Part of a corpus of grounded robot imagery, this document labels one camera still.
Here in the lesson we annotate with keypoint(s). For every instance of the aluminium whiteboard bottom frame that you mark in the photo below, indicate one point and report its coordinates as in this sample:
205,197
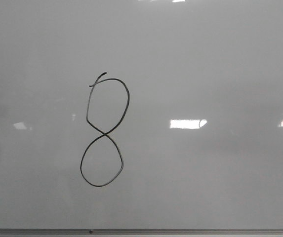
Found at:
17,232

